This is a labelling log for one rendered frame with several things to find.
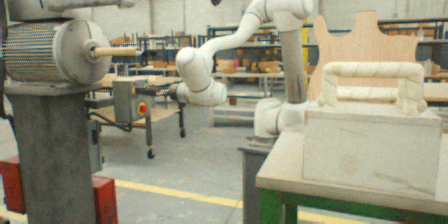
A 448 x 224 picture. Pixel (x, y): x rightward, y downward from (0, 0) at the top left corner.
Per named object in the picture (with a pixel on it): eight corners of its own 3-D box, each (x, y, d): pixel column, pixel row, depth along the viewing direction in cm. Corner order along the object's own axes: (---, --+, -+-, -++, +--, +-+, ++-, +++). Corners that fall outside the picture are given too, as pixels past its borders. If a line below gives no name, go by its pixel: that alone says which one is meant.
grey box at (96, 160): (66, 173, 140) (54, 62, 131) (83, 165, 149) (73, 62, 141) (89, 177, 135) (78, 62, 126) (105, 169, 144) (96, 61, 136)
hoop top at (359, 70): (321, 77, 65) (322, 63, 65) (322, 76, 68) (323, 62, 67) (425, 79, 57) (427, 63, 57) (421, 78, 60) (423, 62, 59)
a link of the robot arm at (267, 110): (263, 129, 180) (264, 95, 176) (289, 134, 168) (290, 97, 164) (248, 134, 168) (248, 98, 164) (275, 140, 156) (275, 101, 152)
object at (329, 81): (320, 110, 66) (321, 70, 65) (321, 108, 69) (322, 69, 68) (334, 111, 65) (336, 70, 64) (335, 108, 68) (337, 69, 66)
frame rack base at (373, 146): (301, 179, 69) (304, 110, 66) (308, 158, 83) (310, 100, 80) (436, 200, 59) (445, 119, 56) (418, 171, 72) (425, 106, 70)
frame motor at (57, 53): (-7, 86, 114) (-16, 20, 110) (54, 80, 139) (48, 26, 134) (69, 89, 100) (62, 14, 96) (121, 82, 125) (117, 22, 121)
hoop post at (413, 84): (403, 116, 60) (407, 71, 58) (401, 113, 62) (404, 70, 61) (421, 117, 58) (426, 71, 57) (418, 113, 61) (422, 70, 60)
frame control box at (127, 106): (84, 134, 136) (79, 81, 132) (115, 123, 156) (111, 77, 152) (125, 138, 128) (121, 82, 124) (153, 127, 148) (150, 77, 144)
